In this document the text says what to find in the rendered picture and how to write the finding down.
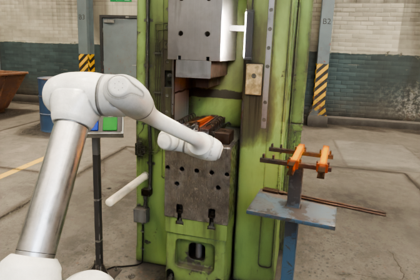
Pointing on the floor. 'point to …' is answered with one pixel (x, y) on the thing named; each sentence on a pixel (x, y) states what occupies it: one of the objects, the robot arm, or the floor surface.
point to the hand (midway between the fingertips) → (192, 125)
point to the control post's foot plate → (106, 270)
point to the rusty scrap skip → (9, 86)
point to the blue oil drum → (46, 125)
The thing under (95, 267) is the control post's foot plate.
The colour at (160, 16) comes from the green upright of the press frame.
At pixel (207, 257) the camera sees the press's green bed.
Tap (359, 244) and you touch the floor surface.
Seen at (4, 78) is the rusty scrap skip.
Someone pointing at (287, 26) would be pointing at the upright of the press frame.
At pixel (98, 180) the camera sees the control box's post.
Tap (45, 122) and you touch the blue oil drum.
